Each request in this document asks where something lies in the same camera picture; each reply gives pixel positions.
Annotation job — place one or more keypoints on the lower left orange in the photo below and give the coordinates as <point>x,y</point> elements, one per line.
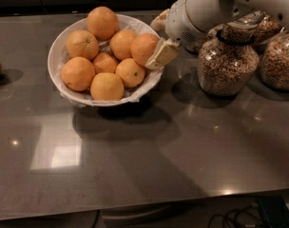
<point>78,73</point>

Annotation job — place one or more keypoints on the upper middle orange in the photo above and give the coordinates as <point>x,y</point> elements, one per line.
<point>120,43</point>

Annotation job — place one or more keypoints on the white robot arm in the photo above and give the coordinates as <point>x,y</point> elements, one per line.
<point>277,8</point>

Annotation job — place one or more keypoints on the right orange in bowl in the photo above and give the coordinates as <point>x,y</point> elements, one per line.
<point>143,47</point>

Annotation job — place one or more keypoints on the centre orange in bowl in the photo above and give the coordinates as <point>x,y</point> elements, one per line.
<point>105,62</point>

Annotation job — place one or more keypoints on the upper left orange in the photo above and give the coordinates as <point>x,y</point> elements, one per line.
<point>82,43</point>

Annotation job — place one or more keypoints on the white bowl with liner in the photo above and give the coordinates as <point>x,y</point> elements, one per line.
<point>58,56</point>

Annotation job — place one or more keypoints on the lower right small orange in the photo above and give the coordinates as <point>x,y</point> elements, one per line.
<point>131,73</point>

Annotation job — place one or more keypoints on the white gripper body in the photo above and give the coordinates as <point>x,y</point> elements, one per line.
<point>183,22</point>

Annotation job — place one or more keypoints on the bottom front orange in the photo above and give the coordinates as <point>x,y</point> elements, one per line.
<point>107,87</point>

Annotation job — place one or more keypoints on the top orange in bowl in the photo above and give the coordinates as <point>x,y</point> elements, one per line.
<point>103,23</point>

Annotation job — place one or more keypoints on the back right glass jar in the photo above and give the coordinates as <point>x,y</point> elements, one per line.
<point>271,39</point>

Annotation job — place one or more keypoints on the orange in bowl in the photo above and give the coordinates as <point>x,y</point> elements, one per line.
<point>105,62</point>
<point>103,23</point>
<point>143,47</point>

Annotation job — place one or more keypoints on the black box under table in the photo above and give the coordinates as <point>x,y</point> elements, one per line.
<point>274,212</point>

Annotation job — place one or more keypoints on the back left glass jar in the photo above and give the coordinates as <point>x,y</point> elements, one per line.
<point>197,45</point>

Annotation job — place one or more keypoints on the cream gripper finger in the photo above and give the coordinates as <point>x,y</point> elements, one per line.
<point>163,54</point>
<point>159,22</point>

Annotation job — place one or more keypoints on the front glass cereal jar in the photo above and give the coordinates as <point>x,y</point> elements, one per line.
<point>227,61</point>

